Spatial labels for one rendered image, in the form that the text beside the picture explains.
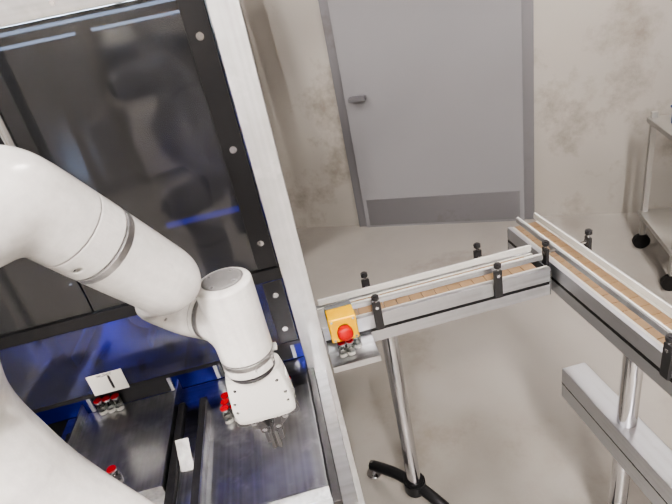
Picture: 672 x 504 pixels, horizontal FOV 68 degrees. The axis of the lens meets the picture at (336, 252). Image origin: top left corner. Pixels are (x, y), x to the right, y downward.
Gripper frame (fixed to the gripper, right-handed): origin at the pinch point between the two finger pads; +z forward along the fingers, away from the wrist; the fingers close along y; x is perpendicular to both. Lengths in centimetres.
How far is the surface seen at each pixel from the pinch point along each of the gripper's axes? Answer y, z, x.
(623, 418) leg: -86, 52, -23
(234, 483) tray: 13.6, 22.2, -11.4
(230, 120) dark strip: -5, -45, -40
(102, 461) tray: 45, 22, -28
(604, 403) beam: -87, 56, -32
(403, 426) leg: -31, 67, -54
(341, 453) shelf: -9.8, 22.4, -11.6
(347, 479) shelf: -9.8, 22.4, -4.9
